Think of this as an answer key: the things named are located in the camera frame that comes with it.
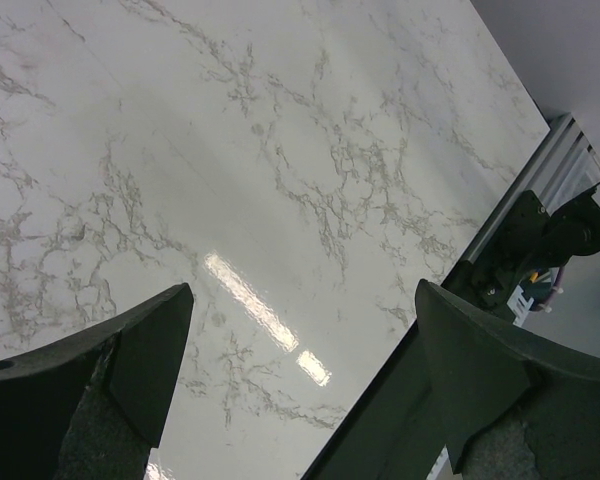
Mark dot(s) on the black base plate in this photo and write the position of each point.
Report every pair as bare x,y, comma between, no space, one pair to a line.
392,431

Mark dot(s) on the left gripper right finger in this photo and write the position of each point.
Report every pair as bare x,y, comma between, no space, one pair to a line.
513,405

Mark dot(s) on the white slotted cable duct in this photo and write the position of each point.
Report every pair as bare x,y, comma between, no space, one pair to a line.
519,305

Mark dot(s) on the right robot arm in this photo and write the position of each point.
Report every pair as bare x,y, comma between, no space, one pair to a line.
573,230

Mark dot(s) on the aluminium rail bar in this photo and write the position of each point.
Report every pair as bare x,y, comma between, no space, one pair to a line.
564,164

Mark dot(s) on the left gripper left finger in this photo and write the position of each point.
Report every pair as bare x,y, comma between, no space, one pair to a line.
93,405

